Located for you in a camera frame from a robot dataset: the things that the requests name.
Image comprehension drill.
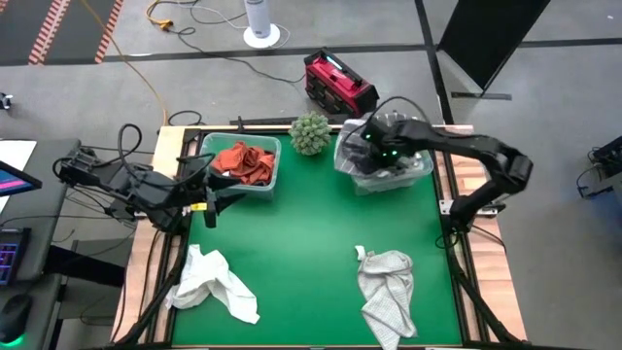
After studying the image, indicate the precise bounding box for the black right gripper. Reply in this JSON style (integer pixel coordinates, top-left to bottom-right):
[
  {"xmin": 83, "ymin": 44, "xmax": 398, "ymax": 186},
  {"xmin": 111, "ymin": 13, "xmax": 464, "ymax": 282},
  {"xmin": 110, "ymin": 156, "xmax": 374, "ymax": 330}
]
[{"xmin": 358, "ymin": 120, "xmax": 419, "ymax": 171}]

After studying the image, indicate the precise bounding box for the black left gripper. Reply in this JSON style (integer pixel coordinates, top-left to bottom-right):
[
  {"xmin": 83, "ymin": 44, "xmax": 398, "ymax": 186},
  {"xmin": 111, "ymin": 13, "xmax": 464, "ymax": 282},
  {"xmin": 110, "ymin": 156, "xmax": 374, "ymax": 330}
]
[{"xmin": 167, "ymin": 165, "xmax": 248, "ymax": 228}]

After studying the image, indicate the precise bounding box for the orange towel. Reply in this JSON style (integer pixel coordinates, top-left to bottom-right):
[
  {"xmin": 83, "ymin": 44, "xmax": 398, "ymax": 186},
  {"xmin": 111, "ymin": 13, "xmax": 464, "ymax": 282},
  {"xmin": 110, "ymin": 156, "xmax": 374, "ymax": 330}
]
[
  {"xmin": 240, "ymin": 144, "xmax": 277, "ymax": 186},
  {"xmin": 212, "ymin": 141, "xmax": 247, "ymax": 177}
]

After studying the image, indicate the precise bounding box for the white red-grid towel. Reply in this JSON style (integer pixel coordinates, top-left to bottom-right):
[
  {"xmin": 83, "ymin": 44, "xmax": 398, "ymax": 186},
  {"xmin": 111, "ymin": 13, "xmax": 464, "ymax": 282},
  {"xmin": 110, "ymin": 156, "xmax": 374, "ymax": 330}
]
[{"xmin": 339, "ymin": 119, "xmax": 432, "ymax": 189}]

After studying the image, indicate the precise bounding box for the white plain towel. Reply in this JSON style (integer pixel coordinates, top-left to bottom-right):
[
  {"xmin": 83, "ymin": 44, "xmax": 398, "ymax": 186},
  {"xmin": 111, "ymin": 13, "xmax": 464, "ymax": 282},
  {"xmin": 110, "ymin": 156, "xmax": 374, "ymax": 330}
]
[{"xmin": 164, "ymin": 243, "xmax": 261, "ymax": 326}]

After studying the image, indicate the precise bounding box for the light gray towel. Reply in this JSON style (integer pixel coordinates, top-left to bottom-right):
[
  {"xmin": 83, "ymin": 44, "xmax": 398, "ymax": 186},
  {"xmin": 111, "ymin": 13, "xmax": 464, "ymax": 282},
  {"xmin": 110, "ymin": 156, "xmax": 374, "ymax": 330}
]
[{"xmin": 354, "ymin": 245, "xmax": 419, "ymax": 350}]

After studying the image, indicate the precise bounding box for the clear plastic bin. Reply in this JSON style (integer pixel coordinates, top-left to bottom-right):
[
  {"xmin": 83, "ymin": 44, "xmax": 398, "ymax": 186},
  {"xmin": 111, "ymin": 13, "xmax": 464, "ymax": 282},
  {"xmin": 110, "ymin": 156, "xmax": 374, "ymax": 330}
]
[
  {"xmin": 333, "ymin": 114, "xmax": 434, "ymax": 195},
  {"xmin": 199, "ymin": 131, "xmax": 283, "ymax": 201}
]

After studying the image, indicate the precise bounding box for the red and black toolbox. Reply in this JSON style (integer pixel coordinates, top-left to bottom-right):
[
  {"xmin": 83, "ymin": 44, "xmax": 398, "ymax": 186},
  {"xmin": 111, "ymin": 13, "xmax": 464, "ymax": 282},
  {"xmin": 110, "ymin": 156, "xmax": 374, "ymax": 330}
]
[{"xmin": 303, "ymin": 48, "xmax": 381, "ymax": 123}]

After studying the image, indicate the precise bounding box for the green artificial potted plant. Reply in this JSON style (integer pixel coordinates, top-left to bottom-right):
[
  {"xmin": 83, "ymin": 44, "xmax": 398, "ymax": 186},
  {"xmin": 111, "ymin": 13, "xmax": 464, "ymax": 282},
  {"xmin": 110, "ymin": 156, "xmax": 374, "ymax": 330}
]
[{"xmin": 288, "ymin": 111, "xmax": 332, "ymax": 157}]

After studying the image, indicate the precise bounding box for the black power brick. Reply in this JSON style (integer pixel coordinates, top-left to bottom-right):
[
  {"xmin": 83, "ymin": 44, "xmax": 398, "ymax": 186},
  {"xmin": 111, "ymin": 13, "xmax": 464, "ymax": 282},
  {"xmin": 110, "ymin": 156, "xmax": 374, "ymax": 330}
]
[{"xmin": 109, "ymin": 197, "xmax": 140, "ymax": 224}]

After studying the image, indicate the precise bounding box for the gray desk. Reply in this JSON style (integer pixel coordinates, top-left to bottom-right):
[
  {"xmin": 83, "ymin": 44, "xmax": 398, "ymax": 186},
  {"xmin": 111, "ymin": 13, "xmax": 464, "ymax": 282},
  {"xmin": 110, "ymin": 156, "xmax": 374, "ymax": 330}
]
[{"xmin": 0, "ymin": 138, "xmax": 82, "ymax": 350}]

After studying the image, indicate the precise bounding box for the computer monitor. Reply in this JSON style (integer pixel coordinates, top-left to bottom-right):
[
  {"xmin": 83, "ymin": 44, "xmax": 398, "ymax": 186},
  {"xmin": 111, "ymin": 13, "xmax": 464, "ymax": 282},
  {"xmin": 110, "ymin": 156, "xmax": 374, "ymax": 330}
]
[{"xmin": 0, "ymin": 159, "xmax": 43, "ymax": 198}]

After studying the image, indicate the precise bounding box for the white paper sheet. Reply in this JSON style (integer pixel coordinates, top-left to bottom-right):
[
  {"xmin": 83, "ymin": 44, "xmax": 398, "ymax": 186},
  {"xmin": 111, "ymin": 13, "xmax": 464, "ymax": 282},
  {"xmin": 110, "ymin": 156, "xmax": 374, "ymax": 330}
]
[{"xmin": 0, "ymin": 139, "xmax": 38, "ymax": 215}]

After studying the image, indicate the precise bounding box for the backlit keyboard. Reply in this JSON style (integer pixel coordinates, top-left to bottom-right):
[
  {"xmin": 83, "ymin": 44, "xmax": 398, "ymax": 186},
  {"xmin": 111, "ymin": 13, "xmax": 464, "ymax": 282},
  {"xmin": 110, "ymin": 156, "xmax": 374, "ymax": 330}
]
[{"xmin": 0, "ymin": 227, "xmax": 31, "ymax": 287}]

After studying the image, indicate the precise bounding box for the black orange-striped floor mat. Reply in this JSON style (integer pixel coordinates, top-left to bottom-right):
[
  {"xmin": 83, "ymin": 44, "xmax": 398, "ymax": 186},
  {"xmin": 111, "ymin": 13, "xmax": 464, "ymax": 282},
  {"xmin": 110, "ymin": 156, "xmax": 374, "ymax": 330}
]
[{"xmin": 0, "ymin": 0, "xmax": 125, "ymax": 67}]

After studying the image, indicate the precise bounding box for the black computer mouse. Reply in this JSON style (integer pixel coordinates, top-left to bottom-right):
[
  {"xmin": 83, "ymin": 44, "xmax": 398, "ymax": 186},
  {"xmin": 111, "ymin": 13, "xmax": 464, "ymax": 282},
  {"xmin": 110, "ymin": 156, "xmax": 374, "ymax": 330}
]
[{"xmin": 0, "ymin": 294, "xmax": 33, "ymax": 344}]

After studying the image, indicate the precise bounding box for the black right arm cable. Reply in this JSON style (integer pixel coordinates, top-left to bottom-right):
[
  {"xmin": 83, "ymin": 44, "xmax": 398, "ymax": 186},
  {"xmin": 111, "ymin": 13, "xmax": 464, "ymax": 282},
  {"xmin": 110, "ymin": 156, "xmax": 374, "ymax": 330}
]
[{"xmin": 342, "ymin": 95, "xmax": 432, "ymax": 147}]

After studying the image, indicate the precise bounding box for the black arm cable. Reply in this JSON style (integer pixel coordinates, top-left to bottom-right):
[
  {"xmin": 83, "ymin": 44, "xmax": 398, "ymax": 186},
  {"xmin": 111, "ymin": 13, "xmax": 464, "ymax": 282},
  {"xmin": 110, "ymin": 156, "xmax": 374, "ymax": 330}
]
[
  {"xmin": 118, "ymin": 123, "xmax": 215, "ymax": 189},
  {"xmin": 342, "ymin": 95, "xmax": 432, "ymax": 147}
]

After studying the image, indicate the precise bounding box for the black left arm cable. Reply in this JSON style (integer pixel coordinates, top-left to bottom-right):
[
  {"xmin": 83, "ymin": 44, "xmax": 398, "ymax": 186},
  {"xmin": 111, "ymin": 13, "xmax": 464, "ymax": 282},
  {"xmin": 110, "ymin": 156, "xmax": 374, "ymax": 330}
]
[{"xmin": 118, "ymin": 123, "xmax": 215, "ymax": 189}]

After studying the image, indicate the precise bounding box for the black frame strut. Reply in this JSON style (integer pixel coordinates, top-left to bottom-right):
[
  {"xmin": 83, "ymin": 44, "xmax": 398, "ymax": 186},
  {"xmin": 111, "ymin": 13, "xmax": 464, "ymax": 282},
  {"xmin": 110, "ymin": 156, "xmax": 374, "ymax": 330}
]
[
  {"xmin": 116, "ymin": 232, "xmax": 190, "ymax": 350},
  {"xmin": 449, "ymin": 232, "xmax": 526, "ymax": 346}
]

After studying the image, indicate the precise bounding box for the white floor cable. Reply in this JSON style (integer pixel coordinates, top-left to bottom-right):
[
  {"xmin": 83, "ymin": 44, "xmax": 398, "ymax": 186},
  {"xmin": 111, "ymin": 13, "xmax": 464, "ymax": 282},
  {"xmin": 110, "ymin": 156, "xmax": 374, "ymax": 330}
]
[{"xmin": 189, "ymin": 0, "xmax": 292, "ymax": 49}]

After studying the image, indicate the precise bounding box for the yellow extension cord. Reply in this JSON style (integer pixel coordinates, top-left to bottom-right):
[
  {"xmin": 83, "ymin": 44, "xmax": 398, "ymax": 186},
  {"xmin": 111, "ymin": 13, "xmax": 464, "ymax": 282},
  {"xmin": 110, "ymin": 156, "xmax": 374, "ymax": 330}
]
[{"xmin": 145, "ymin": 0, "xmax": 175, "ymax": 31}]

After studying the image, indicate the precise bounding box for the yellow cable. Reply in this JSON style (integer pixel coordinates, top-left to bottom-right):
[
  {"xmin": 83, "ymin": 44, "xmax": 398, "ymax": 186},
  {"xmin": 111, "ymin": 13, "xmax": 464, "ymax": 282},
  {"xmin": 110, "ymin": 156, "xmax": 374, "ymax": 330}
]
[{"xmin": 80, "ymin": 0, "xmax": 169, "ymax": 126}]

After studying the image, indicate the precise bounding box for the black equipment with cables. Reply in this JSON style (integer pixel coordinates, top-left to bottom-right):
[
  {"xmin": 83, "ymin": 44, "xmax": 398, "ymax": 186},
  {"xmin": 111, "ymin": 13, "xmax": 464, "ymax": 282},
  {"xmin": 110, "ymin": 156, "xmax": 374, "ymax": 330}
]
[{"xmin": 577, "ymin": 135, "xmax": 622, "ymax": 198}]

